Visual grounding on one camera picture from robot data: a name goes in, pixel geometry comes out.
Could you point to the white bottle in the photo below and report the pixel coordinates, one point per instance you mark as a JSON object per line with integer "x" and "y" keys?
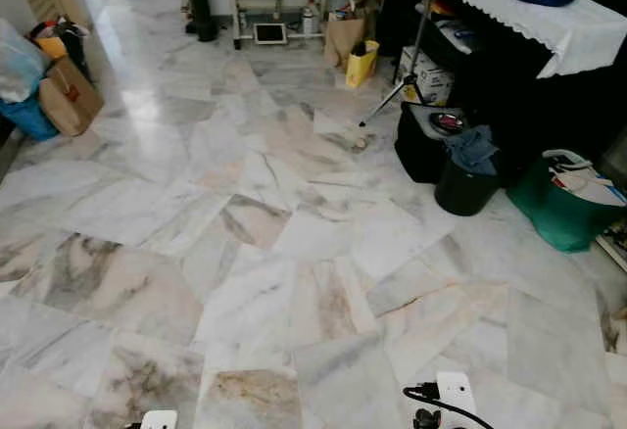
{"x": 309, "y": 21}

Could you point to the blue bag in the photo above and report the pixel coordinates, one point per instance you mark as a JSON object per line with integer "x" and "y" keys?
{"x": 27, "y": 119}

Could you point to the white lace tablecloth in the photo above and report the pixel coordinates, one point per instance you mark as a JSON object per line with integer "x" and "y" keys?
{"x": 563, "y": 23}

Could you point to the yellow paper bag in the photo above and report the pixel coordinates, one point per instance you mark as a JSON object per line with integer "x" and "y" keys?
{"x": 361, "y": 64}

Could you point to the clear plastic bag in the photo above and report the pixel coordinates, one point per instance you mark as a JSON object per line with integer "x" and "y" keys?
{"x": 18, "y": 65}

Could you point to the black round bucket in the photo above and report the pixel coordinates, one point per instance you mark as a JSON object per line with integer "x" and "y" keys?
{"x": 465, "y": 192}

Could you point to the white cardboard box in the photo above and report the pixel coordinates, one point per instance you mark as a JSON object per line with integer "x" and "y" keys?
{"x": 428, "y": 78}

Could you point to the white metal rack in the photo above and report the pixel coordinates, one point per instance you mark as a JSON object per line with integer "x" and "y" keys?
{"x": 279, "y": 0}

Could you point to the stack of books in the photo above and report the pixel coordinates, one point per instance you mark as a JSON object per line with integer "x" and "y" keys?
{"x": 613, "y": 245}

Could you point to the silver tripod stand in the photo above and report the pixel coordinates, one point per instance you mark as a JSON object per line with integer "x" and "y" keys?
{"x": 416, "y": 42}

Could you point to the small brown paper bag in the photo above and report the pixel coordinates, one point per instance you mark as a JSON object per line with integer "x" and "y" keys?
{"x": 343, "y": 39}

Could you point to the black bag with orange item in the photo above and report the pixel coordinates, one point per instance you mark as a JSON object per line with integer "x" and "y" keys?
{"x": 71, "y": 35}

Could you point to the green fabric storage bag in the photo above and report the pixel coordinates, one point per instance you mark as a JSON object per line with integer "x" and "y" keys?
{"x": 554, "y": 215}

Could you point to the large brown paper bag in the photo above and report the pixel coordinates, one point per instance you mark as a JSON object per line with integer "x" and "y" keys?
{"x": 69, "y": 98}

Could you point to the black table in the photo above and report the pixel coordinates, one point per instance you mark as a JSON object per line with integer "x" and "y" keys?
{"x": 549, "y": 106}

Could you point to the blue denim cloth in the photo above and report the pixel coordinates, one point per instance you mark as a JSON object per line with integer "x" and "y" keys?
{"x": 474, "y": 147}

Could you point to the white framed tablet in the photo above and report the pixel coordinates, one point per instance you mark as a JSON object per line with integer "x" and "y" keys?
{"x": 269, "y": 33}

